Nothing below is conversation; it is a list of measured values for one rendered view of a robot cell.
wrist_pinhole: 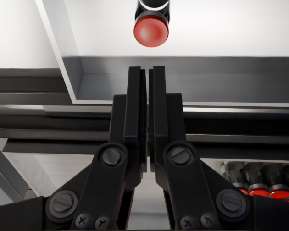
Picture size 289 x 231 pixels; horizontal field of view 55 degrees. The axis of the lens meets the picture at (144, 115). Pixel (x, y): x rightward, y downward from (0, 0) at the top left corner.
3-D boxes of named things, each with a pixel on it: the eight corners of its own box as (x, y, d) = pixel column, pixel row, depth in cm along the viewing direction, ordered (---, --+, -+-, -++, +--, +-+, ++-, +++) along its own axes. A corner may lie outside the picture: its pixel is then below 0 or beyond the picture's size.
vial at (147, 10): (171, -23, 18) (170, 13, 15) (169, 9, 20) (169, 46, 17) (137, -22, 18) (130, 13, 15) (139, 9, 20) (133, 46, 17)
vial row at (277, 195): (283, 154, 33) (293, 191, 30) (247, 211, 46) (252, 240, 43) (263, 153, 33) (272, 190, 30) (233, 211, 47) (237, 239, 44)
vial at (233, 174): (244, 153, 33) (251, 189, 30) (240, 162, 35) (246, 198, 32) (225, 152, 33) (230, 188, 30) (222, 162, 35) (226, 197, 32)
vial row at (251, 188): (263, 153, 33) (272, 190, 30) (233, 211, 47) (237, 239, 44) (244, 153, 33) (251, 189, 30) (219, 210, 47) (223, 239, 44)
